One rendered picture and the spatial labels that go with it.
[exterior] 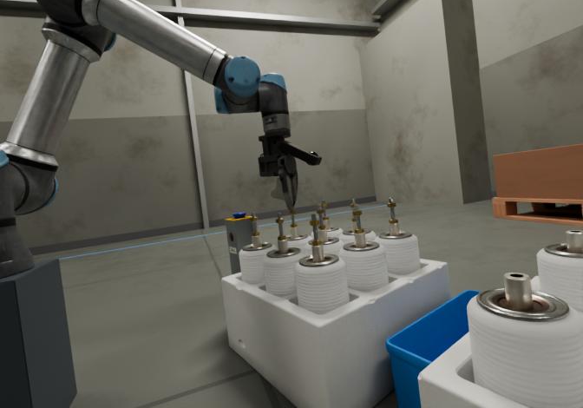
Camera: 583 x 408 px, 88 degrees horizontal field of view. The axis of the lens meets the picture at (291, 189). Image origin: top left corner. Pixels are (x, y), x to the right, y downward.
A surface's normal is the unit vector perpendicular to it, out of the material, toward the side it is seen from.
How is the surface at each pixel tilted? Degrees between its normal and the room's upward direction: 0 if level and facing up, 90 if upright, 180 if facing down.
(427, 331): 88
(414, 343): 88
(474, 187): 90
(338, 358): 90
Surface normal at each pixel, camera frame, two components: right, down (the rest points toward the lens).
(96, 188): 0.33, -0.02
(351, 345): 0.58, -0.05
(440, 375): -0.12, -0.99
